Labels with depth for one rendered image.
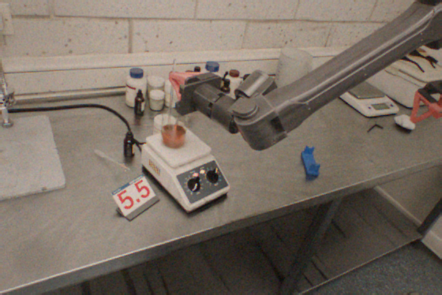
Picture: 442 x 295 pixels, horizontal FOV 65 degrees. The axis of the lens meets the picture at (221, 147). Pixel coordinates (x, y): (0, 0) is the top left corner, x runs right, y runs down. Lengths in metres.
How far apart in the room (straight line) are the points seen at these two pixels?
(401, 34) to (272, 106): 0.23
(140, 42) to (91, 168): 0.50
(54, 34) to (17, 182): 0.48
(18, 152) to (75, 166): 0.14
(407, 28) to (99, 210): 0.68
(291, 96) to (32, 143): 0.66
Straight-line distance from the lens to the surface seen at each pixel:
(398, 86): 1.67
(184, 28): 1.27
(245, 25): 1.40
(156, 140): 0.85
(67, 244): 0.75
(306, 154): 1.07
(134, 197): 0.80
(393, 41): 0.64
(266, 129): 0.58
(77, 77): 1.18
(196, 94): 0.68
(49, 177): 0.88
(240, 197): 0.87
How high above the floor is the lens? 1.34
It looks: 35 degrees down
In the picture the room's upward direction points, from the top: 12 degrees clockwise
